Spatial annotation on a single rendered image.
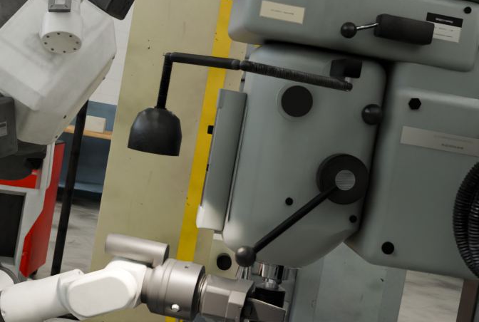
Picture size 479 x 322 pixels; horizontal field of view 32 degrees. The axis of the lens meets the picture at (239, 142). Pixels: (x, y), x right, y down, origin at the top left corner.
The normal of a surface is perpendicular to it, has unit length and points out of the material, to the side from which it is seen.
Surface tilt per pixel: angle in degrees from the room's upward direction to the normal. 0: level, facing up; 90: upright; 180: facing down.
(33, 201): 80
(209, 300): 90
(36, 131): 140
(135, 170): 90
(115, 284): 103
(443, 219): 90
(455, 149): 90
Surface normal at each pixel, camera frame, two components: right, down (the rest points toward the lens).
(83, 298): -0.18, 0.25
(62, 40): 0.03, 0.89
